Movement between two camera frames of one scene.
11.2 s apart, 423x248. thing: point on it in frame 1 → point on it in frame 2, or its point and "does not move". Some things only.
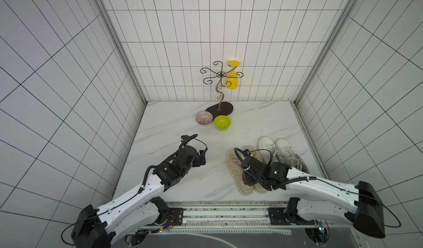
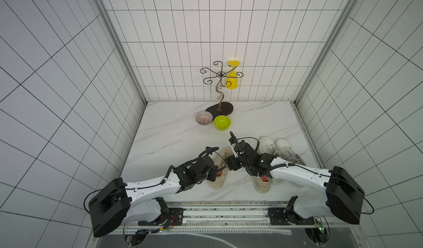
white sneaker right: x=286 y=155 does not move
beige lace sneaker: x=237 y=172 → x=221 y=165
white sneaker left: x=264 y=143 does not move
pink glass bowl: x=204 y=118 does not move
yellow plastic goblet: x=232 y=77 does not move
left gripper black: x=196 y=162 → x=212 y=170
